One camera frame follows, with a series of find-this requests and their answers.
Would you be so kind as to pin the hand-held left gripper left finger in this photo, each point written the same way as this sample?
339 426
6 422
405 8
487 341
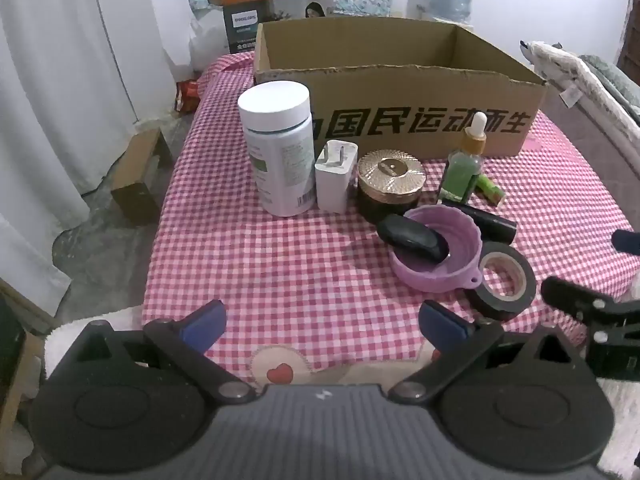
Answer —
205 321

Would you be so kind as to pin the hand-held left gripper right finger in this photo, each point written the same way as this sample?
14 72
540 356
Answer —
442 323

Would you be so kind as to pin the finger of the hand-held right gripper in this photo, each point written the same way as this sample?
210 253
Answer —
627 242
570 295

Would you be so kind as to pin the black tape roll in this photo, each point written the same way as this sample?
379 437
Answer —
482 301

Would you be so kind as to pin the purple collapsible bowl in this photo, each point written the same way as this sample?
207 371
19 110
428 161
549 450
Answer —
425 275

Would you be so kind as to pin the black oval case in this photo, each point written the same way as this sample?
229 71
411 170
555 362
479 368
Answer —
410 237

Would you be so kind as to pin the black tube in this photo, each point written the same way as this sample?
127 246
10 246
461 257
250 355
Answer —
492 222

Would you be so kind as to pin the green lip balm tube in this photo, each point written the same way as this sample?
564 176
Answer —
490 190

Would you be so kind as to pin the green dropper bottle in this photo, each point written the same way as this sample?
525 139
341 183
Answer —
462 175

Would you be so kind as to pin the gold lid cream jar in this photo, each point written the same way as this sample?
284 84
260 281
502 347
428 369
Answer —
390 172

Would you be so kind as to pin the white charger plug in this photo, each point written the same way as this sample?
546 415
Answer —
335 180

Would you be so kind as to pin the white supplement bottle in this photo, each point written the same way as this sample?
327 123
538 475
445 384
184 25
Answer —
275 110

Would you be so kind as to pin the large cardboard box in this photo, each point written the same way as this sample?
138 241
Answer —
350 92

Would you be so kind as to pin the beige heart print cloth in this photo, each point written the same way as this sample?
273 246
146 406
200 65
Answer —
280 372

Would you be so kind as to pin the grey bed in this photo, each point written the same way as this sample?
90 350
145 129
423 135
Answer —
590 137

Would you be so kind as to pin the white fluffy towel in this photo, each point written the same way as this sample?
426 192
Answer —
65 340

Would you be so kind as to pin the grey green cushion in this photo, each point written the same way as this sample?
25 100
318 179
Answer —
615 77

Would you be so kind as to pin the small cardboard box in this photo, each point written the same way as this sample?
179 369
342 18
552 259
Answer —
135 170

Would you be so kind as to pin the white fleece blanket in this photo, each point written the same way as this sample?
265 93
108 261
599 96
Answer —
565 75

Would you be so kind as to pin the red snack packet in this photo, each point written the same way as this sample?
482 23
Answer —
187 95

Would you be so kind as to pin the white plastic bag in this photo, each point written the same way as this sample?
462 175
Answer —
205 50

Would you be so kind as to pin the white curtain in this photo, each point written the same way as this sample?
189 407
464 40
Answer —
50 85

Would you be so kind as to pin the dark printed appliance box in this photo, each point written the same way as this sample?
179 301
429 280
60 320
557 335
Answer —
240 25

